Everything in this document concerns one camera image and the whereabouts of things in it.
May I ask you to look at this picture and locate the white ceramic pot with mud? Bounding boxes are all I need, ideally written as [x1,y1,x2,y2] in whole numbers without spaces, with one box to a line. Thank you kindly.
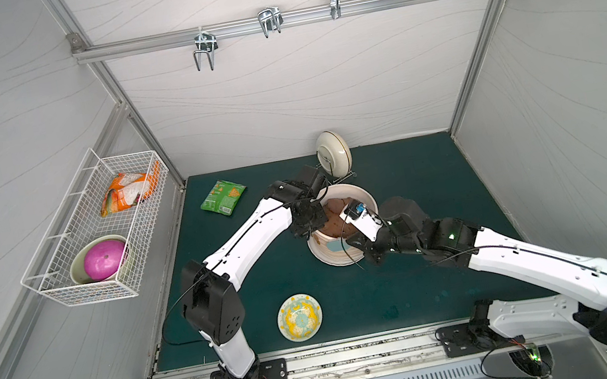
[307,183,378,267]

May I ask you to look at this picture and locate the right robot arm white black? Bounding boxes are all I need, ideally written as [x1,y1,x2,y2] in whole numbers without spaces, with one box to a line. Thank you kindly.
[340,196,607,349]

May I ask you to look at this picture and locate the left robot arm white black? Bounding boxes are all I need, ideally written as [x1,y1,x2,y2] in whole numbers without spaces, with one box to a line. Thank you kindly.
[180,166,327,379]

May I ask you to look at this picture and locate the cream plate on rack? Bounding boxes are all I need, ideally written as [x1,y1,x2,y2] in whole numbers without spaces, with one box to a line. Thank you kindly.
[316,130,353,179]

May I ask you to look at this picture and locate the green snack packet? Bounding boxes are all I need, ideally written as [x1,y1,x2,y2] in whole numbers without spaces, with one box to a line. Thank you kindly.
[200,180,246,216]

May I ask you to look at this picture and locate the yellow teal patterned bowl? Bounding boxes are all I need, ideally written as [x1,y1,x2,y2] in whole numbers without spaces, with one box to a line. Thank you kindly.
[277,293,323,343]

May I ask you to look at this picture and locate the orange white snack bag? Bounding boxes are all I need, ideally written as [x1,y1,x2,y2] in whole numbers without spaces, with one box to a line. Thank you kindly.
[100,160,163,218]

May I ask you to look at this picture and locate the metal double hook middle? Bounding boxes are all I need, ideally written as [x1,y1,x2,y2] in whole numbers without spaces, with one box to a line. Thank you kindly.
[257,6,284,39]

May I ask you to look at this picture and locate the metal double hook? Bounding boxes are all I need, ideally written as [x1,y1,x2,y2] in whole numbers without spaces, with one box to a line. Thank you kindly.
[192,30,219,71]
[257,6,284,39]

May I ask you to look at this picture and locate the metal double hook left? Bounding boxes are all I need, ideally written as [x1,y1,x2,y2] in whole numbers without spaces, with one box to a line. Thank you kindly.
[192,30,219,71]

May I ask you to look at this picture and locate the right wiring with board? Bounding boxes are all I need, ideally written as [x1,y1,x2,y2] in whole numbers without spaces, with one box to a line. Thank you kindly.
[472,325,557,379]

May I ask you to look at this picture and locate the small metal hook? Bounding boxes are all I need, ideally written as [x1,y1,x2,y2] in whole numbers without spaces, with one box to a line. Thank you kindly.
[329,0,342,21]

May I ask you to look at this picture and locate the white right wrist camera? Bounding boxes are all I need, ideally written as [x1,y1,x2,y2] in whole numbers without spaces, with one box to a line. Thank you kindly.
[341,200,384,242]

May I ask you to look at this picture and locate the aluminium front rail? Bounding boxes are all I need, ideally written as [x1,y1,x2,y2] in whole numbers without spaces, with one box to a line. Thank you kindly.
[153,319,516,379]

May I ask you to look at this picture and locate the aluminium rail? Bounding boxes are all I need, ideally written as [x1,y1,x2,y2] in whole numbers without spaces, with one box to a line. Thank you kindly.
[73,0,438,65]
[153,319,516,379]

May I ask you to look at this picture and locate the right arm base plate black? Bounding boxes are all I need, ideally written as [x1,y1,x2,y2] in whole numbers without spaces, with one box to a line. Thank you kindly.
[434,322,525,358]

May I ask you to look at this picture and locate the white wire wall basket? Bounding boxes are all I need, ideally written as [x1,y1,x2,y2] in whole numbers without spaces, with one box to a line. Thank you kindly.
[20,150,169,307]

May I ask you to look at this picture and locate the aluminium top rail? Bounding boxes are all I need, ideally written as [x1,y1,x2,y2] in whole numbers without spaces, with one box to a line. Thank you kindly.
[73,0,438,65]

